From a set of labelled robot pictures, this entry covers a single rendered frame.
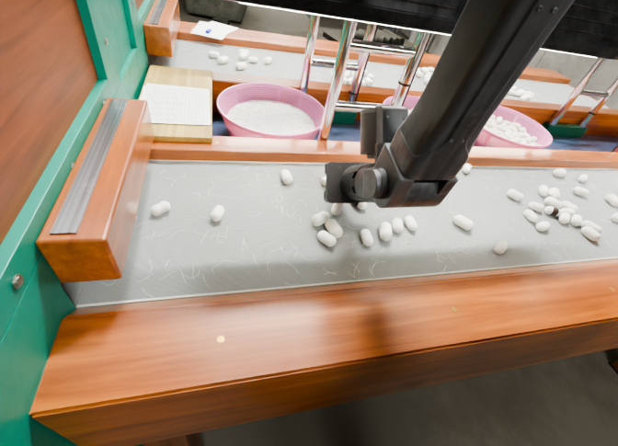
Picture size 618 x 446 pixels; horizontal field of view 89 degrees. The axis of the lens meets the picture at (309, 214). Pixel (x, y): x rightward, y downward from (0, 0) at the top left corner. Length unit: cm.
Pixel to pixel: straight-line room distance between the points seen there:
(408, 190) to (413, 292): 18
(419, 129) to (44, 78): 40
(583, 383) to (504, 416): 42
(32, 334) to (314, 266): 33
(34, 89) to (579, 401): 176
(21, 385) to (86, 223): 15
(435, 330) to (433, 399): 88
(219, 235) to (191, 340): 18
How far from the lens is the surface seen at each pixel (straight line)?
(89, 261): 40
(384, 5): 45
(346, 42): 65
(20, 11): 46
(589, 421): 169
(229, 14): 444
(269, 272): 47
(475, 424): 139
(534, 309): 59
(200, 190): 59
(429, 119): 31
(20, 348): 39
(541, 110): 146
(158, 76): 90
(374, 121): 43
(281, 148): 67
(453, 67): 30
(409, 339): 44
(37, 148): 44
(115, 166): 46
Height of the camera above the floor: 112
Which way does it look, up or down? 43 degrees down
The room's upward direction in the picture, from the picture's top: 14 degrees clockwise
